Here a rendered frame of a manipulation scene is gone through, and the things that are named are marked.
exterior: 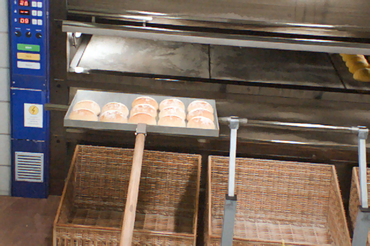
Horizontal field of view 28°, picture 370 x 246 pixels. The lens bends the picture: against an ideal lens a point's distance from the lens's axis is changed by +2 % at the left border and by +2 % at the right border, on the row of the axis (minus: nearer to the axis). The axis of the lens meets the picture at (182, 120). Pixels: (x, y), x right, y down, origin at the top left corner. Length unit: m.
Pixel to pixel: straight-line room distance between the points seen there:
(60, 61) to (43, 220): 0.68
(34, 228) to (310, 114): 1.26
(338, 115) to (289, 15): 0.51
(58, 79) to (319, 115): 1.13
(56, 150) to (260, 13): 1.07
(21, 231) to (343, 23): 1.56
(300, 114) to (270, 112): 0.13
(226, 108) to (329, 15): 0.58
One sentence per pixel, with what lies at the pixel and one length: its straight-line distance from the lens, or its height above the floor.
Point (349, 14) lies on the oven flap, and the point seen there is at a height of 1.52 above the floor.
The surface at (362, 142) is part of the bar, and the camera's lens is 2.87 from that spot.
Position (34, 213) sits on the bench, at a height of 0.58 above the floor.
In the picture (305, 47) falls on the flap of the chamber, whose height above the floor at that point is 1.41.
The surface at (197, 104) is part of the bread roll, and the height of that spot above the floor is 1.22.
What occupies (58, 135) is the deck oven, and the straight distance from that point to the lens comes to 3.29.
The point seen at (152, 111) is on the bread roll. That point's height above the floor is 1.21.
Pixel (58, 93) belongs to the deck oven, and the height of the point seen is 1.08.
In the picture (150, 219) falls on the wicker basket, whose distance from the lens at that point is 3.24.
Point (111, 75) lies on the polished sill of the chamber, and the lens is 3.15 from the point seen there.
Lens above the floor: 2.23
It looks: 23 degrees down
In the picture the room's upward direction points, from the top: 5 degrees clockwise
